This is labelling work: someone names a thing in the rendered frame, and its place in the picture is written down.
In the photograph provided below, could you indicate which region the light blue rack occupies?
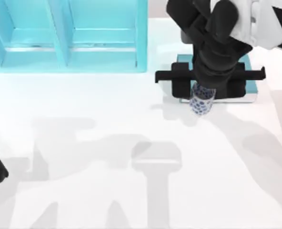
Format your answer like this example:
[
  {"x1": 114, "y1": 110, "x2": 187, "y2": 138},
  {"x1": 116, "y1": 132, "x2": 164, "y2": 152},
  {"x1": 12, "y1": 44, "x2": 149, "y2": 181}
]
[{"x1": 0, "y1": 0, "x2": 148, "y2": 73}]

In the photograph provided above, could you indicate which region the blue and white patterned cup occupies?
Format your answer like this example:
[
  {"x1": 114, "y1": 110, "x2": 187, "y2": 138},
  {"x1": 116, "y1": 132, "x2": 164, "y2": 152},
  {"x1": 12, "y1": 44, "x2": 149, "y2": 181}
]
[{"x1": 189, "y1": 83, "x2": 216, "y2": 117}]

